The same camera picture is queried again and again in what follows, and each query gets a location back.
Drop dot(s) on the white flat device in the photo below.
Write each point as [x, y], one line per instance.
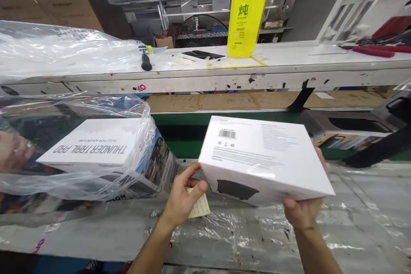
[202, 55]

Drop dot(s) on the person's left hand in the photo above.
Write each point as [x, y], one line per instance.
[179, 198]

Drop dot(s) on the clear plastic table cover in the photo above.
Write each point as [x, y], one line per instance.
[250, 238]

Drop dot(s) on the stack of brown cartons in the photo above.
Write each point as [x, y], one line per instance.
[54, 9]

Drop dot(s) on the pale yellow sticker sheet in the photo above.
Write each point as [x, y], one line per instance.
[199, 208]

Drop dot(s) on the white workbench shelf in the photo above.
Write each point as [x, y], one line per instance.
[289, 62]

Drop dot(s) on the person's right hand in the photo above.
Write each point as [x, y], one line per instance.
[305, 211]

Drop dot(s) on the white and blue printed box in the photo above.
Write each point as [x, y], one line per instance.
[96, 145]

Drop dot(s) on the small open cardboard box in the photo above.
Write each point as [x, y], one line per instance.
[164, 41]

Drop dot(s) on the white shrink-wrapped product box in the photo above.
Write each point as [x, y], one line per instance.
[266, 158]

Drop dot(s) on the yellow stand-up pouch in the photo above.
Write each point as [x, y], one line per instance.
[247, 14]

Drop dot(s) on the crumpled clear plastic bag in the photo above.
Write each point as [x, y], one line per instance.
[54, 49]

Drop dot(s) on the white metal frame rack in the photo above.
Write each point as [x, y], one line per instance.
[356, 1]

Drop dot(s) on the red case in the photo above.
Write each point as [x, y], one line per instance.
[393, 27]

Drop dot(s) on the clear plastic bag around boxes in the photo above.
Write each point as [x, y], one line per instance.
[38, 120]

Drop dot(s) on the green conveyor belt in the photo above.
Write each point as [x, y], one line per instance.
[183, 129]

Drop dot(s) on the open box with black tray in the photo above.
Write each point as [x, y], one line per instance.
[350, 129]

